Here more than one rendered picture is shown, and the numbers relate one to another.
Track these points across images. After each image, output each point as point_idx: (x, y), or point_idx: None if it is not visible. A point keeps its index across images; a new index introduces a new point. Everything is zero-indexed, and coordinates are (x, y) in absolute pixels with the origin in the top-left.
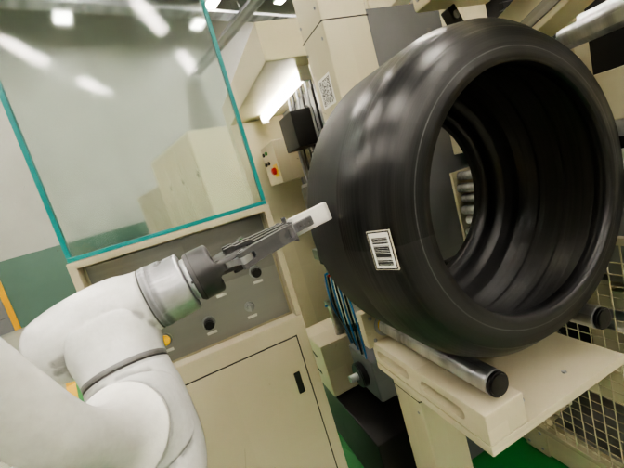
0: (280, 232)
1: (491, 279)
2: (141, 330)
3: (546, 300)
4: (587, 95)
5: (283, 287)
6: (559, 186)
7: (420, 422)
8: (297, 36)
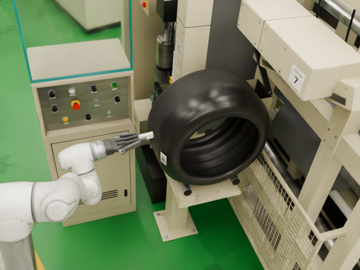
0: (135, 144)
1: (218, 148)
2: (90, 164)
3: (216, 174)
4: (255, 125)
5: (129, 106)
6: (255, 130)
7: None
8: None
